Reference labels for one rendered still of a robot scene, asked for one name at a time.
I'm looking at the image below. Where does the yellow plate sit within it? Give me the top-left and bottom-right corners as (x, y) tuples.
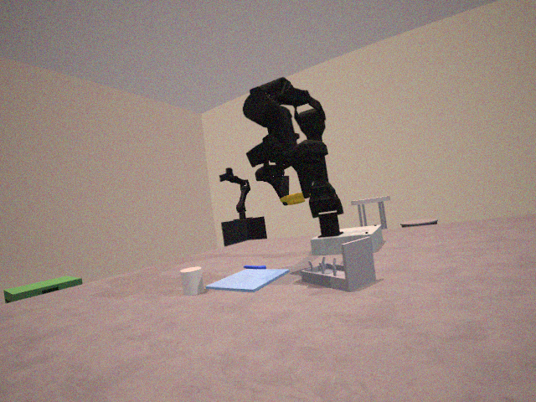
(280, 193), (305, 205)

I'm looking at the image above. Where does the light blue flat mat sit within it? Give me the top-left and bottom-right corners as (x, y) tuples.
(205, 269), (290, 293)

